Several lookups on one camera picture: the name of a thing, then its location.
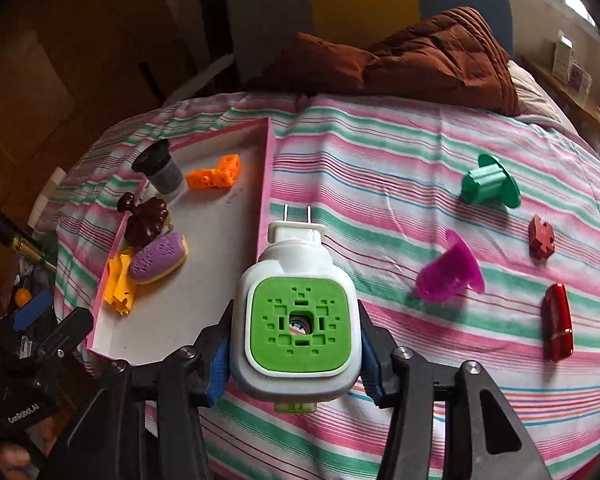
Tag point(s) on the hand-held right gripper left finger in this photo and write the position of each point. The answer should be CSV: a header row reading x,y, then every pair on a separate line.
x,y
219,365

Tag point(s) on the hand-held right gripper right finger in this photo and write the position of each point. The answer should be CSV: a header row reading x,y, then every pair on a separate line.
x,y
372,360

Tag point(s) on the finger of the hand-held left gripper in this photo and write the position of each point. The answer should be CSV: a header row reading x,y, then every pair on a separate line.
x,y
30,310
70,330

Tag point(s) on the yellow plastic toy piece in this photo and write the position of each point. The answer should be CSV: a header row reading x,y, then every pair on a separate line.
x,y
117,285

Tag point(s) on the white green plug-in device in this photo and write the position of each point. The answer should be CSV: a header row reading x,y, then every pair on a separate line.
x,y
300,320

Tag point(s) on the magenta funnel toy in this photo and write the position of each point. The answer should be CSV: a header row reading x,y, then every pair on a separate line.
x,y
445,272

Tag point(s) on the purple oval toy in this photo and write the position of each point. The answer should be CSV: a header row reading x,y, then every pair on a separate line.
x,y
157,257

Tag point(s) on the white tray with pink rim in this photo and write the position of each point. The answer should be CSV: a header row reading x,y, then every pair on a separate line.
x,y
220,240

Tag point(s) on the brown flower-shaped toy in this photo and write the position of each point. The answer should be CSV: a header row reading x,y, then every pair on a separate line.
x,y
147,220

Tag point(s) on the clear cup with black lid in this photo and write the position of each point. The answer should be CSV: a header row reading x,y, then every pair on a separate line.
x,y
167,177

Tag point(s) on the orange block toy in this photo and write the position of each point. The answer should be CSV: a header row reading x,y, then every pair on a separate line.
x,y
212,177

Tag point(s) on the dark red puzzle piece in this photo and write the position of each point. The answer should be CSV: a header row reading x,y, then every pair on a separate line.
x,y
541,237

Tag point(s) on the green spool toy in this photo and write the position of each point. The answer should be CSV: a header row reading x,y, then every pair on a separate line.
x,y
485,182

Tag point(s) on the orange fruit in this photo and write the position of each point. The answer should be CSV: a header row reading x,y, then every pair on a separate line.
x,y
23,296

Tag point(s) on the pink green striped blanket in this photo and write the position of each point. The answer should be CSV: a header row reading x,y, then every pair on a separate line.
x,y
380,160

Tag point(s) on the brown padded jacket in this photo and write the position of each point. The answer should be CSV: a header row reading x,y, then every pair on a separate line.
x,y
430,55

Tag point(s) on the white pillow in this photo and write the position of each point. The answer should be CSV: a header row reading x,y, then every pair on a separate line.
x,y
535,95

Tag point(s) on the wooden shelf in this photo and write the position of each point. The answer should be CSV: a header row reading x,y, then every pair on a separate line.
x,y
580,105

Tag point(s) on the purple small box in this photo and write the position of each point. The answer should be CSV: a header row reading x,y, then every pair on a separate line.
x,y
581,79

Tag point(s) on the white carton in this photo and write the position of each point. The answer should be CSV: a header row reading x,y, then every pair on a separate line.
x,y
562,57

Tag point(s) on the grey yellow blue headboard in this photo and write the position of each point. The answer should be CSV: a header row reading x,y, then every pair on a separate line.
x,y
360,0

